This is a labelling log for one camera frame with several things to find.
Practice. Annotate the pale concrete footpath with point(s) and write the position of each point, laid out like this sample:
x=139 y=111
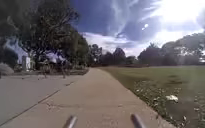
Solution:
x=96 y=96

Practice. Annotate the row of big trees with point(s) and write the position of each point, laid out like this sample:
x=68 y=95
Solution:
x=50 y=33

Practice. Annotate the row of distant trees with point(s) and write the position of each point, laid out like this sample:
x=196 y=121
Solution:
x=163 y=53

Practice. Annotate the robot's own part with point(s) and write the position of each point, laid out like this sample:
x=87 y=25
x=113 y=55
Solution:
x=137 y=120
x=70 y=122

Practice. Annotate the green grass field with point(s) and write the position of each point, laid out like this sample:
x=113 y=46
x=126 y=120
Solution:
x=170 y=80

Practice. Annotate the small white building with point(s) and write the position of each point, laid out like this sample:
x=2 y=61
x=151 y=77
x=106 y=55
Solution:
x=26 y=62

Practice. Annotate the white scrap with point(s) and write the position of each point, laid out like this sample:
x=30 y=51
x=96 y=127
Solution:
x=171 y=97

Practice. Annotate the grey asphalt road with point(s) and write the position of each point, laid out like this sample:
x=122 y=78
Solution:
x=16 y=93

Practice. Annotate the grey bush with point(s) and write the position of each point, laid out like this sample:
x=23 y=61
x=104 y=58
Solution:
x=5 y=68

